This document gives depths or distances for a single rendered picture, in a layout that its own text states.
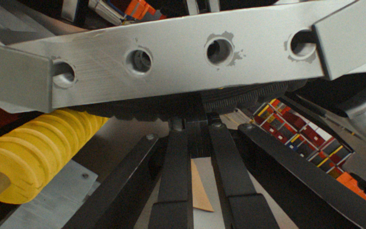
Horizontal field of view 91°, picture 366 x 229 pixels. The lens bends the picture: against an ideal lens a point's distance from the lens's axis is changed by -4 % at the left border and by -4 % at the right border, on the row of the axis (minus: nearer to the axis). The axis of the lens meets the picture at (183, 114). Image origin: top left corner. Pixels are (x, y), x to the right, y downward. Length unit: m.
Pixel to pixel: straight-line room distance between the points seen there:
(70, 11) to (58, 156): 0.14
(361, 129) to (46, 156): 0.38
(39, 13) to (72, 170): 0.46
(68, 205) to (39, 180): 0.37
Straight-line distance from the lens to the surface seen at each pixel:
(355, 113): 0.33
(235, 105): 0.21
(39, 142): 0.21
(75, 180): 0.61
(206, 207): 1.29
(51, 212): 0.54
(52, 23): 0.23
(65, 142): 0.23
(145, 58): 0.16
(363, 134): 0.37
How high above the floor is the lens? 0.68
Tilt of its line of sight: 17 degrees down
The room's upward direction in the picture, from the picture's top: 40 degrees clockwise
